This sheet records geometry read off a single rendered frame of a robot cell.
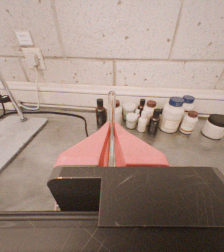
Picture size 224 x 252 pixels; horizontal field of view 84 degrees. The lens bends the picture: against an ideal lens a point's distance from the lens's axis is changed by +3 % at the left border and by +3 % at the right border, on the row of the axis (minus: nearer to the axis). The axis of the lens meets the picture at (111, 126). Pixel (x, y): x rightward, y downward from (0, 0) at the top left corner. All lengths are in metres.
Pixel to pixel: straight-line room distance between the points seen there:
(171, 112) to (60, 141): 0.42
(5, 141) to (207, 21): 0.82
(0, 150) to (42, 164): 0.17
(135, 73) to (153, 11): 0.20
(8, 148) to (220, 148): 0.72
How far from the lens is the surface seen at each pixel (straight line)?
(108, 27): 0.60
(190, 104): 0.58
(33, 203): 0.40
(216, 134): 0.59
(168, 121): 0.51
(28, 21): 0.72
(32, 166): 0.47
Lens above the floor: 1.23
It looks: 38 degrees down
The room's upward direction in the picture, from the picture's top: 1 degrees counter-clockwise
